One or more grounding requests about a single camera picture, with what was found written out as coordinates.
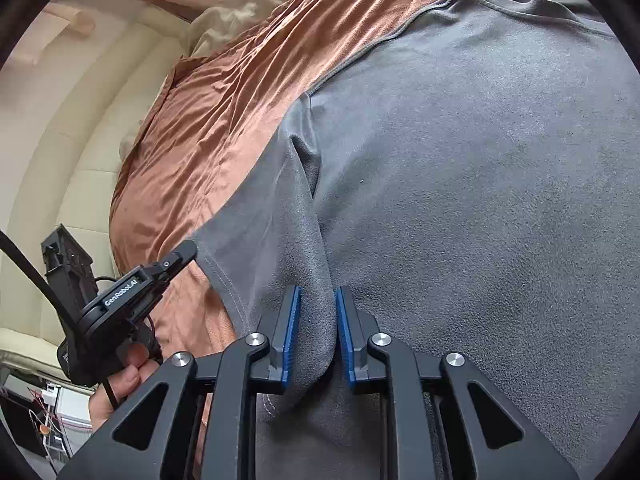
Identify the grey fleece garment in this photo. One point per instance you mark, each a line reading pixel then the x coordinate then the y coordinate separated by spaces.
pixel 450 160

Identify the olive quilt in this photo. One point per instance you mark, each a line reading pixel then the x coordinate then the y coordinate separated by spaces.
pixel 235 10

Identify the cream padded headboard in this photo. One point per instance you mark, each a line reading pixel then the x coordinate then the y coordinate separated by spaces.
pixel 75 135

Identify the white storage box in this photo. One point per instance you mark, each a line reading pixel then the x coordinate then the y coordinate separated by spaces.
pixel 67 402

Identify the person's left hand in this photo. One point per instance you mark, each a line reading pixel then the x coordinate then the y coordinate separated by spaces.
pixel 107 397

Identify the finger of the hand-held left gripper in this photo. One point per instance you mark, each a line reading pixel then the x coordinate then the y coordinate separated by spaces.
pixel 181 255

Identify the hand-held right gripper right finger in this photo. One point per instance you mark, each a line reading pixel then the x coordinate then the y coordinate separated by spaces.
pixel 345 330

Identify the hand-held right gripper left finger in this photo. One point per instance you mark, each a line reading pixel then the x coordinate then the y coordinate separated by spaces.
pixel 290 330

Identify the brown fleece blanket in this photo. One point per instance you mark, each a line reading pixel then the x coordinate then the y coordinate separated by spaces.
pixel 225 110

